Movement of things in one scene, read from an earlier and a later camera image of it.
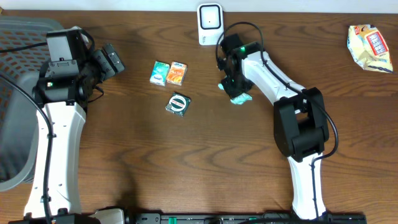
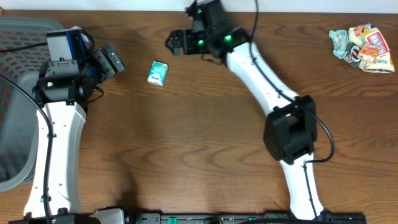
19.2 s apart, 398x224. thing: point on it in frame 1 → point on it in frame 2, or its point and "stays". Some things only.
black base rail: [241, 218] stays
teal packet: [239, 99] → [340, 38]
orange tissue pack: [177, 73] → [369, 52]
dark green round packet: [178, 104] → [352, 54]
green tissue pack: [160, 73] stays
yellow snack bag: [368, 48] stays
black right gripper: [232, 92] → [185, 48]
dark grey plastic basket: [23, 52] stays
